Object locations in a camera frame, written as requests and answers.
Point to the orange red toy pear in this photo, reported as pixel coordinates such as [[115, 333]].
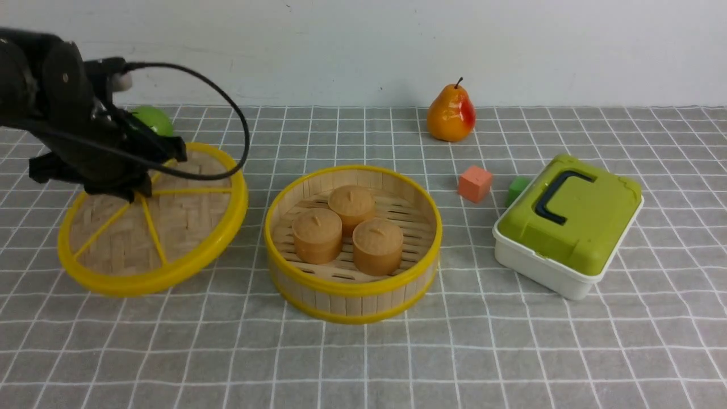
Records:
[[451, 116]]

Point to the green cube block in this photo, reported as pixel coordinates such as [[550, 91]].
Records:
[[517, 187]]

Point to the brown bun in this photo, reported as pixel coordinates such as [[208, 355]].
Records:
[[353, 204], [377, 247], [317, 234]]

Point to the brown bun left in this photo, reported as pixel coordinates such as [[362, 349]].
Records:
[[317, 234]]

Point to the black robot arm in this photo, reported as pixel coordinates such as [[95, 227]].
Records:
[[23, 54]]

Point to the brown bun back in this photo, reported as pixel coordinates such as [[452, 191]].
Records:
[[353, 204]]

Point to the green lidded white box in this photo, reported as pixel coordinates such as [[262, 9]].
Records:
[[564, 229]]

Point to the yellow bamboo steamer lid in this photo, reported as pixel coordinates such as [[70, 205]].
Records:
[[118, 248]]

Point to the orange cube block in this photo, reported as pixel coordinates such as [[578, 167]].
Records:
[[475, 184]]

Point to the grey checked tablecloth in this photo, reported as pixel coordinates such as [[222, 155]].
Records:
[[650, 335]]

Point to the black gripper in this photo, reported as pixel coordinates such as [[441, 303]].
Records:
[[92, 142]]

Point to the yellow bamboo steamer basket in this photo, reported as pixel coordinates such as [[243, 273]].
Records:
[[337, 292]]

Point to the brown bun right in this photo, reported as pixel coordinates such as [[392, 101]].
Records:
[[377, 247]]

